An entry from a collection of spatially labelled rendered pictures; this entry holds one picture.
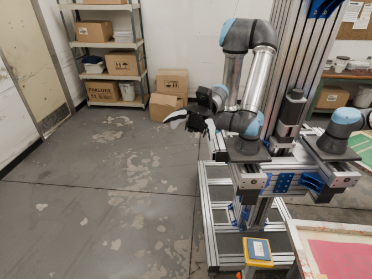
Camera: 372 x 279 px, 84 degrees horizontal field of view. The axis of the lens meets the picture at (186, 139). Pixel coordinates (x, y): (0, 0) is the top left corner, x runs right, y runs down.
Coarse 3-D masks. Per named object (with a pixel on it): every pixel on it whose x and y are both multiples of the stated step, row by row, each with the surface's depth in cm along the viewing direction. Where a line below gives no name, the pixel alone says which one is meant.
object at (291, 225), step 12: (288, 228) 108; (300, 228) 110; (312, 228) 109; (324, 228) 108; (336, 228) 108; (348, 228) 108; (360, 228) 108; (300, 240) 102; (300, 252) 98; (300, 264) 94; (312, 276) 89
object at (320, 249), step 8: (312, 240) 106; (320, 240) 106; (312, 248) 103; (320, 248) 103; (328, 248) 103; (336, 248) 103; (344, 248) 103; (352, 248) 103; (360, 248) 103; (368, 248) 103; (320, 256) 99; (328, 256) 99; (320, 264) 97; (328, 264) 97; (320, 272) 94; (328, 272) 94; (336, 272) 94
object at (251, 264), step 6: (246, 240) 106; (246, 246) 104; (246, 252) 101; (270, 252) 101; (246, 258) 99; (246, 264) 98; (252, 264) 97; (258, 264) 97; (264, 264) 97; (270, 264) 97; (246, 270) 114; (252, 270) 110; (246, 276) 115; (252, 276) 114
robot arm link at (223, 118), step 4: (220, 112) 82; (224, 112) 84; (228, 112) 84; (216, 116) 82; (220, 116) 83; (224, 116) 83; (228, 116) 82; (220, 120) 83; (224, 120) 82; (228, 120) 82; (216, 124) 84; (220, 124) 83; (224, 124) 82; (228, 124) 82; (216, 128) 86; (220, 128) 85; (224, 128) 84; (228, 128) 83; (216, 132) 87
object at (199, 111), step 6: (192, 108) 66; (198, 108) 66; (204, 108) 67; (216, 108) 72; (192, 114) 64; (198, 114) 64; (204, 114) 64; (210, 114) 65; (192, 120) 67; (198, 120) 66; (204, 120) 65; (186, 126) 68; (192, 126) 68; (198, 126) 67; (204, 132) 67
